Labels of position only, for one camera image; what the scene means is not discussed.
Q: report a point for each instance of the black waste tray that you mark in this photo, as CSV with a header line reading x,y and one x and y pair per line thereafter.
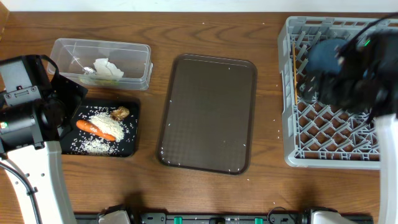
x,y
79,142

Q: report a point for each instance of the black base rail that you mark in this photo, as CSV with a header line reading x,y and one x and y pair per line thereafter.
x,y
123,214

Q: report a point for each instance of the orange carrot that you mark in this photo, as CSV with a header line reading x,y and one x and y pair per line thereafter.
x,y
91,128

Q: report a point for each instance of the white paper napkin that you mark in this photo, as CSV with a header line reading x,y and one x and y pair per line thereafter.
x,y
104,67

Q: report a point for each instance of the brown food scrap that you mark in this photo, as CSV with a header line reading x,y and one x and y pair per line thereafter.
x,y
119,114

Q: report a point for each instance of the silver green snack wrapper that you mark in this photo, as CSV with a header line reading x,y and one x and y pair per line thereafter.
x,y
90,77

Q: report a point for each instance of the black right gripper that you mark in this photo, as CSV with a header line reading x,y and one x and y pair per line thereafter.
x,y
327,82

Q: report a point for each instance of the dark brown serving tray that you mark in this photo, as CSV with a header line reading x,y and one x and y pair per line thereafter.
x,y
208,117

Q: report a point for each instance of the clear plastic bin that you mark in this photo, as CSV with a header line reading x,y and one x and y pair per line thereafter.
x,y
71,55

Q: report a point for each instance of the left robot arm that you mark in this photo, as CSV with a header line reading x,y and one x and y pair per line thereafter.
x,y
31,153

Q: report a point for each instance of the large dark blue bowl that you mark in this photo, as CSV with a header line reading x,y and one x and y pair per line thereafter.
x,y
322,56

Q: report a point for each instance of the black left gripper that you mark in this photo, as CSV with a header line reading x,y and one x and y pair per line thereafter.
x,y
72,91

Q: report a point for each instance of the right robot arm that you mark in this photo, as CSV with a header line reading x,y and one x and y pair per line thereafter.
x,y
386,131

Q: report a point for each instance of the pile of white rice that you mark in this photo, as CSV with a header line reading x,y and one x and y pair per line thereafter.
x,y
103,131

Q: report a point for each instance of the grey plastic dishwasher rack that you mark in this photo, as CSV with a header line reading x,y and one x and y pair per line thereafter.
x,y
317,135

